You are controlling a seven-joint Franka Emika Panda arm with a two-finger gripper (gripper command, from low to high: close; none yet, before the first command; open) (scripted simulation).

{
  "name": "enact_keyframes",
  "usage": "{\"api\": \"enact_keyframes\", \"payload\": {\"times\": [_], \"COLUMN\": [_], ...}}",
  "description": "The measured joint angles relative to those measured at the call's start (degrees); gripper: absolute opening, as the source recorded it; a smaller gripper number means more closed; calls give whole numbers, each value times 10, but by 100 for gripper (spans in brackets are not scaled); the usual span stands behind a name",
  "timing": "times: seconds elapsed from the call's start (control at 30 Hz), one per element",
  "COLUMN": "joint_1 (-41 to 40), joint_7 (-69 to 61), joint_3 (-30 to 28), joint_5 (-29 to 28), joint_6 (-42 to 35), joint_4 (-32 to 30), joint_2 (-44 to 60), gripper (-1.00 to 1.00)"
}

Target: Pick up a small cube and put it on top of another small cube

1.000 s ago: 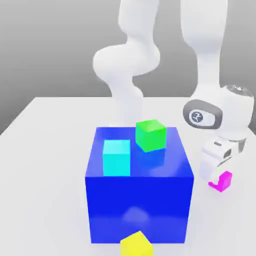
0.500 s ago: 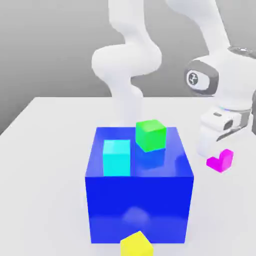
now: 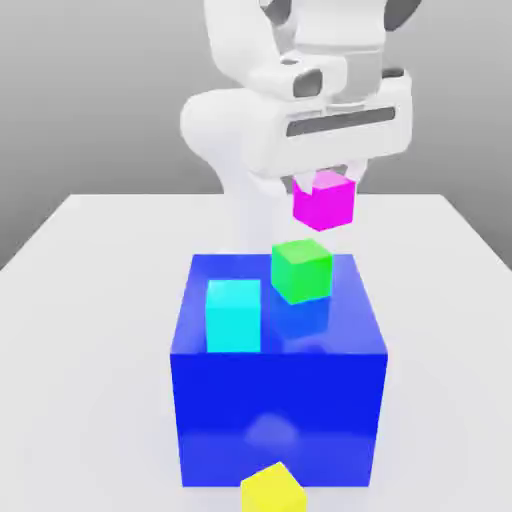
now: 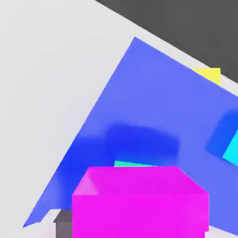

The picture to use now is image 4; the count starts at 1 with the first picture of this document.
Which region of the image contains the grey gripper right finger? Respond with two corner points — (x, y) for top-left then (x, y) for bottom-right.
(204, 231), (221, 238)

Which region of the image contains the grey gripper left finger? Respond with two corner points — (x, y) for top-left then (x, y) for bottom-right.
(40, 209), (73, 238)

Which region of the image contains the small magenta cube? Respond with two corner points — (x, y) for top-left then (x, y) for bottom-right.
(72, 165), (210, 238)

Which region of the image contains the small cyan cube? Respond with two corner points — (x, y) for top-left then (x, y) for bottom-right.
(222, 129), (238, 166)

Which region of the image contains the small green cube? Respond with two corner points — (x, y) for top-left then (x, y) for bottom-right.
(113, 160), (159, 167)

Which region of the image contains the small yellow cube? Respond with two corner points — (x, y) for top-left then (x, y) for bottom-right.
(191, 67), (221, 86)

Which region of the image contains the large blue box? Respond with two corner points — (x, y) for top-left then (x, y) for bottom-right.
(22, 36), (238, 236)

